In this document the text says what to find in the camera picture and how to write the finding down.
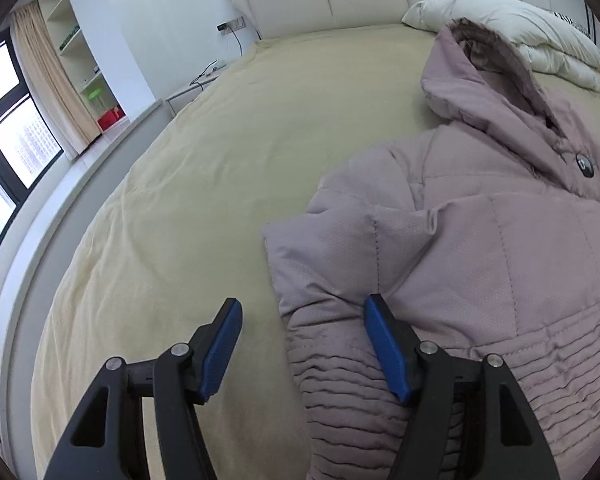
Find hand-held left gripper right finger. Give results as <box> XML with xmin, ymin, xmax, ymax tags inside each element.
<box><xmin>363</xmin><ymin>293</ymin><xmax>561</xmax><ymax>480</ymax></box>

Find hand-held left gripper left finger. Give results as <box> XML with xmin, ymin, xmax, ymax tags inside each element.
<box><xmin>42</xmin><ymin>297</ymin><xmax>244</xmax><ymax>480</ymax></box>

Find mauve hooded puffer coat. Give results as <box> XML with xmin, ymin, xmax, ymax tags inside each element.
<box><xmin>261</xmin><ymin>17</ymin><xmax>600</xmax><ymax>480</ymax></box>

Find bed with beige cover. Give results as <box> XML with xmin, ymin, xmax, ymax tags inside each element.
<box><xmin>30</xmin><ymin>22</ymin><xmax>600</xmax><ymax>480</ymax></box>

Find red box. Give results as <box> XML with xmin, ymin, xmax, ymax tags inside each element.
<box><xmin>96</xmin><ymin>107</ymin><xmax>126</xmax><ymax>133</ymax></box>

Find white nightstand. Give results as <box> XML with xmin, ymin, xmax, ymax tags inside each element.
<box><xmin>165</xmin><ymin>62</ymin><xmax>228</xmax><ymax>118</ymax></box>

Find black framed window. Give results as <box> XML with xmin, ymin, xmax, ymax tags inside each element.
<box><xmin>0</xmin><ymin>27</ymin><xmax>66</xmax><ymax>286</ymax></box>

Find beige curtain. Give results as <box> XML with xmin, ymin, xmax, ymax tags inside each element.
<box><xmin>10</xmin><ymin>0</ymin><xmax>103</xmax><ymax>161</ymax></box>

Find folded white duvet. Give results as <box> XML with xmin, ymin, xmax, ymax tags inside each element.
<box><xmin>401</xmin><ymin>0</ymin><xmax>600</xmax><ymax>95</ymax></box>

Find white built-in shelf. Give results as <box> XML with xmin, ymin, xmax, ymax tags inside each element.
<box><xmin>37</xmin><ymin>0</ymin><xmax>128</xmax><ymax>133</ymax></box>

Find zebra striped pillow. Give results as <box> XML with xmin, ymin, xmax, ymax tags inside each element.
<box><xmin>550</xmin><ymin>7</ymin><xmax>593</xmax><ymax>38</ymax></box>

